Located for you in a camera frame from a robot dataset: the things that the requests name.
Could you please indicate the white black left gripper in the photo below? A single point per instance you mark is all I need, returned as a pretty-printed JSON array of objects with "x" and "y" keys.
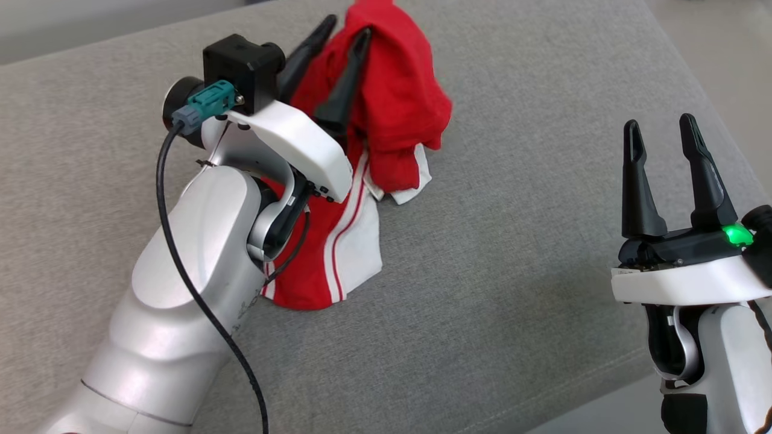
[{"x": 301, "y": 144}]

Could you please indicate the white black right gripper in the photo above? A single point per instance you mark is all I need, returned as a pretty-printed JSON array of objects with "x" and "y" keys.
[{"x": 675, "y": 280}]

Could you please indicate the red shorts white side panel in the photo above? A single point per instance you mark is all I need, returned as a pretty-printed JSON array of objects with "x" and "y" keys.
[{"x": 398, "y": 90}]

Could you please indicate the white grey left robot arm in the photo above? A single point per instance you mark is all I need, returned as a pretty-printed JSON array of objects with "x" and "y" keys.
[{"x": 181, "y": 301}]

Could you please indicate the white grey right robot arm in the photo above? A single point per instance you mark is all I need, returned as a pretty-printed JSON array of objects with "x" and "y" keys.
[{"x": 736, "y": 361}]

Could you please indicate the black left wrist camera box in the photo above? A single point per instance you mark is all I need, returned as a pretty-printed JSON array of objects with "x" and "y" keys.
[{"x": 241, "y": 60}]

